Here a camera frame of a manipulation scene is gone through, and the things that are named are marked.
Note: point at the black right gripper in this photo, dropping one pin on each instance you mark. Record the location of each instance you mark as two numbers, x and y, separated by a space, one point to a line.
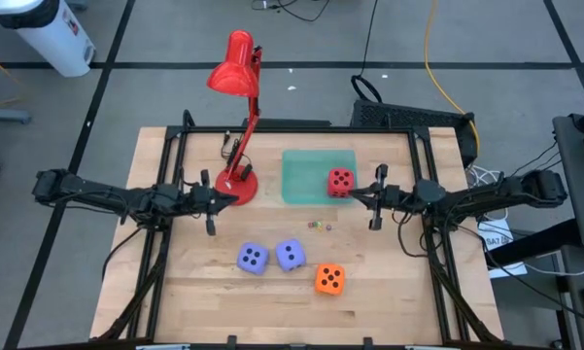
393 197

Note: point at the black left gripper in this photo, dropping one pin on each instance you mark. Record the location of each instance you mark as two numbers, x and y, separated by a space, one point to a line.
201 200

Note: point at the large red foam die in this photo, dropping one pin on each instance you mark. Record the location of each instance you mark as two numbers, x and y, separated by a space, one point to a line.
333 189

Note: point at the large purple foam die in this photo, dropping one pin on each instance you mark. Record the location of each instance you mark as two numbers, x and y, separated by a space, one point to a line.
284 262
245 265

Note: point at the large orange foam die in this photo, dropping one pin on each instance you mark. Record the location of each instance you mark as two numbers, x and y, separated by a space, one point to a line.
323 289

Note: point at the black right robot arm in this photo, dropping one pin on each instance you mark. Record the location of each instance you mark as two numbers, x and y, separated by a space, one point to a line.
491 197

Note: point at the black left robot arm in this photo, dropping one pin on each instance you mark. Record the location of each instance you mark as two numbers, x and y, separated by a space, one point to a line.
102 193

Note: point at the teal translucent plastic bin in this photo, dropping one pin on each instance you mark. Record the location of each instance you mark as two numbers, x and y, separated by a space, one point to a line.
303 177

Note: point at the red desk lamp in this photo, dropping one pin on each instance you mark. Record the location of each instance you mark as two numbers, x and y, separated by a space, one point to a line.
235 73

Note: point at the white paper sheet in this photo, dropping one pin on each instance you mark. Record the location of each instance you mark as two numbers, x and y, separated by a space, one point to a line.
498 240

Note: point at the dark grey side desk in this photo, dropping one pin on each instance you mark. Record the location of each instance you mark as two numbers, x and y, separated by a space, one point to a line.
575 185

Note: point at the grey stand foot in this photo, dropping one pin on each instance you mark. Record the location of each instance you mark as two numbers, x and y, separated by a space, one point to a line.
5 115

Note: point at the white trash can black liner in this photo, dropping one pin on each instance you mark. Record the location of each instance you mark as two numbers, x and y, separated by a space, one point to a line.
53 34

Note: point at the black table frame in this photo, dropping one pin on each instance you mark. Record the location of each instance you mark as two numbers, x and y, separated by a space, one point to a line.
296 130

